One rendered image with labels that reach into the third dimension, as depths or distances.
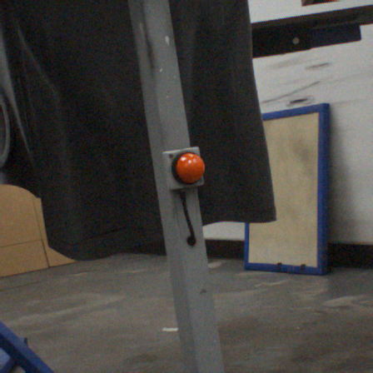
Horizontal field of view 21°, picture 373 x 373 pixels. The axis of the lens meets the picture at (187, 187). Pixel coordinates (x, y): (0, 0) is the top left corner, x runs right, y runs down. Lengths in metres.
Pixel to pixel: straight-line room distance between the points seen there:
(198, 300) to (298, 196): 3.25
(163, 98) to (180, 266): 0.22
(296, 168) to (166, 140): 3.29
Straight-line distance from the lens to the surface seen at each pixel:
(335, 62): 4.40
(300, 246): 4.52
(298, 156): 4.56
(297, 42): 2.78
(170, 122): 1.30
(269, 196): 1.71
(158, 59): 1.30
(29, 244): 6.32
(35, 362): 2.73
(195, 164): 1.27
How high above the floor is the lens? 0.69
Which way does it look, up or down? 3 degrees down
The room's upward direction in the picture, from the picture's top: 9 degrees counter-clockwise
